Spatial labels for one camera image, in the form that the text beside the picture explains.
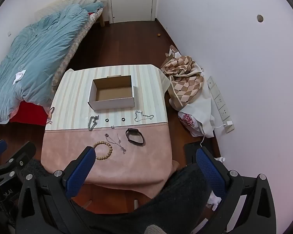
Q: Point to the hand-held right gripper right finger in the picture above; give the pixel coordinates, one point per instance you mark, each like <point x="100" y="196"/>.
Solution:
<point x="210" y="173"/>

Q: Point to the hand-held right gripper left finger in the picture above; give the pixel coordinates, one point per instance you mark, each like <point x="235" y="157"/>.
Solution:
<point x="80" y="173"/>

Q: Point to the black wristband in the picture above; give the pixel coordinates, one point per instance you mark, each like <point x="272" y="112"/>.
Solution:
<point x="138" y="142"/>

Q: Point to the cardboard box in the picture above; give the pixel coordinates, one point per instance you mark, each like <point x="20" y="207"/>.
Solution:
<point x="113" y="95"/>

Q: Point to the black flat floor object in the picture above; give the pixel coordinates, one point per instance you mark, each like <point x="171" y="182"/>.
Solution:
<point x="191" y="151"/>

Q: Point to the person's dark fuzzy trousers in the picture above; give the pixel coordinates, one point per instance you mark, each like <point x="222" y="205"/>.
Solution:
<point x="175" y="195"/>

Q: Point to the red bed cloth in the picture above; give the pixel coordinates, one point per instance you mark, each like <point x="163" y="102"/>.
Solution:
<point x="31" y="114"/>

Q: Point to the pink patterned object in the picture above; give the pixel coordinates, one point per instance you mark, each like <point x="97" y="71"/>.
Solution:
<point x="50" y="115"/>

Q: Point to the white charger plug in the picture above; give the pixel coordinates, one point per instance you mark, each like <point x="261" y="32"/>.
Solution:
<point x="228" y="123"/>

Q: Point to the red printed bag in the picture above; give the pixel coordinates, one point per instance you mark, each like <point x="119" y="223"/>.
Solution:
<point x="188" y="120"/>

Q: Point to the white plastic bag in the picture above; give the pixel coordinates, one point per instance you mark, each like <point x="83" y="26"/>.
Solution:
<point x="202" y="109"/>

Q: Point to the pink table cloth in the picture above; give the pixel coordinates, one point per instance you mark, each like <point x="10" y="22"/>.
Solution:
<point x="146" y="160"/>

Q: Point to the white crumpled tissue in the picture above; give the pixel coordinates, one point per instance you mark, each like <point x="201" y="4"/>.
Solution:
<point x="19" y="75"/>

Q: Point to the striped tablecloth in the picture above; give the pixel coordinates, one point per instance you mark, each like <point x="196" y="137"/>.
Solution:
<point x="73" y="97"/>

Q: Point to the blue duvet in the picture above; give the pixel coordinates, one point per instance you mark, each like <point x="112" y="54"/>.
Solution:
<point x="39" y="53"/>

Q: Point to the teal pillow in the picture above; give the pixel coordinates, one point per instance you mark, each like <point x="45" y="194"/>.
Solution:
<point x="94" y="6"/>

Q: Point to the white door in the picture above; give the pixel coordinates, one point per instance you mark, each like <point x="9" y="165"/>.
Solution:
<point x="131" y="0"/>

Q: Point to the white wall socket panel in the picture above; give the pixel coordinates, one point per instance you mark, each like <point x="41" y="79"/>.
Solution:
<point x="224" y="113"/>
<point x="230" y="128"/>
<point x="215" y="92"/>
<point x="211" y="81"/>
<point x="219" y="103"/>

